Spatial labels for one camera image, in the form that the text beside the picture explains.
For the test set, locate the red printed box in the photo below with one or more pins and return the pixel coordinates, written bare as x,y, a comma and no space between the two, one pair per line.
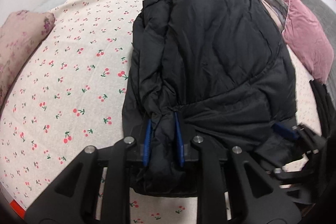
20,211

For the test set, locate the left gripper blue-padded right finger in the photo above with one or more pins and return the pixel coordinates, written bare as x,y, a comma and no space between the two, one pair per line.
184,134

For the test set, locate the cherry print bed sheet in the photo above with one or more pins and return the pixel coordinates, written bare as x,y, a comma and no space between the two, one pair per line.
69,95

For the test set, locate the pink velvet pillow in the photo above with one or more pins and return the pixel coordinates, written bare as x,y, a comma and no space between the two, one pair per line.
306,38

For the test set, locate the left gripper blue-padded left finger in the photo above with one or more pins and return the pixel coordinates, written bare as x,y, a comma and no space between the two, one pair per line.
141,150

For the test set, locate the folded grey pink blankets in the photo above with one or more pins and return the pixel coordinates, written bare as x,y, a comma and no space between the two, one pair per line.
278,10

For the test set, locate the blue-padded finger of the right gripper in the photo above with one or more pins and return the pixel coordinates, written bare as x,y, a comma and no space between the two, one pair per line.
284,130

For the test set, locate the pink floral folded quilt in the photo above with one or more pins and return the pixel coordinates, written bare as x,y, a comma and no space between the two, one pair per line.
22,34

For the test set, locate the grey quilted pillow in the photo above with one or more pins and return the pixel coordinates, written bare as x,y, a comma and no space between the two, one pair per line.
326,17

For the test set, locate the black puffer down jacket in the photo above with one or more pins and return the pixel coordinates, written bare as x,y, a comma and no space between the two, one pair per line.
223,65

